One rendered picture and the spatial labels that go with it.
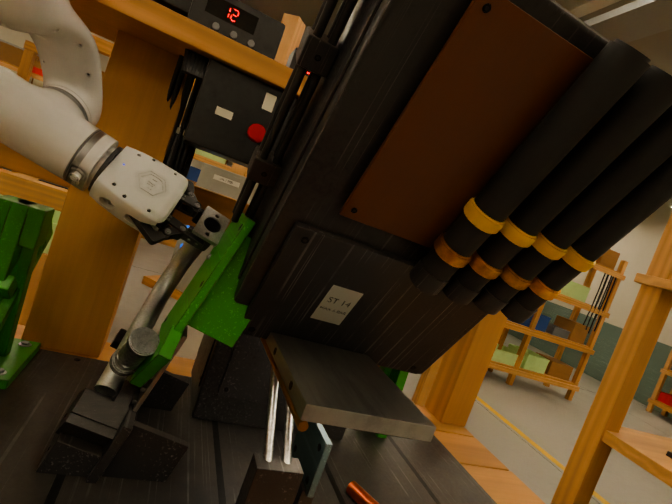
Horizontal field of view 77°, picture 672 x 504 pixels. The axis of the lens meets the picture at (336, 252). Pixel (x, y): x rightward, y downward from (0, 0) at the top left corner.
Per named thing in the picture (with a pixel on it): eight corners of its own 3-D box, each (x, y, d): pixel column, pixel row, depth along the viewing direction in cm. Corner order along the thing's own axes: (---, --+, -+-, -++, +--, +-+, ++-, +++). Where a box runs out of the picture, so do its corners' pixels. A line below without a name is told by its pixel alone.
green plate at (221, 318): (211, 383, 56) (300, 252, 57) (154, 356, 53) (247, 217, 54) (208, 349, 67) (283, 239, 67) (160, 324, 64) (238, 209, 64)
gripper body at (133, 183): (83, 171, 53) (165, 221, 57) (125, 128, 59) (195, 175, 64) (70, 202, 58) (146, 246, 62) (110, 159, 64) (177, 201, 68)
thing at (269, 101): (274, 174, 80) (300, 98, 79) (182, 139, 74) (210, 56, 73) (263, 174, 91) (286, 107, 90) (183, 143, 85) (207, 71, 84)
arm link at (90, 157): (69, 156, 52) (93, 171, 53) (108, 119, 58) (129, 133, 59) (56, 193, 57) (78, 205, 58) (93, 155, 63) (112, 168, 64)
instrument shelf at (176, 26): (495, 187, 95) (501, 170, 95) (39, -26, 63) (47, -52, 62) (435, 184, 118) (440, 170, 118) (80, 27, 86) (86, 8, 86)
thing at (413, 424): (427, 452, 47) (437, 427, 47) (295, 431, 41) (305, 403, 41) (324, 329, 84) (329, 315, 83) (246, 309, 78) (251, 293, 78)
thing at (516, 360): (574, 402, 623) (634, 257, 607) (439, 368, 541) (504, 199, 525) (546, 385, 674) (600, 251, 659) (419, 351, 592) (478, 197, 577)
